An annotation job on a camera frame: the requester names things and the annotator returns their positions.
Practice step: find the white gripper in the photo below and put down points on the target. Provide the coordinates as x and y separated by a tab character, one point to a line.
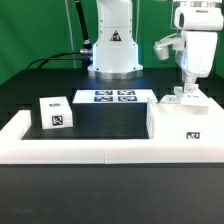
196	59

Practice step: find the white cabinet body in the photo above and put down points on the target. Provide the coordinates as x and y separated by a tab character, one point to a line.
180	122

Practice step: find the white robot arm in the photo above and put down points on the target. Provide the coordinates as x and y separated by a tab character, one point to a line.
196	24

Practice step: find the white base tag plate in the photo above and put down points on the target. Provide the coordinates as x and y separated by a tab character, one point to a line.
114	96

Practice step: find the small white tagged box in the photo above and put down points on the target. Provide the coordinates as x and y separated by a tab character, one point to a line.
55	112

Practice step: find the white U-shaped foam fence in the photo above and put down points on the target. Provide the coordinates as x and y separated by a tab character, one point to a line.
14	149

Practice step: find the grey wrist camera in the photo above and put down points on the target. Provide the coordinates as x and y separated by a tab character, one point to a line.
161	47

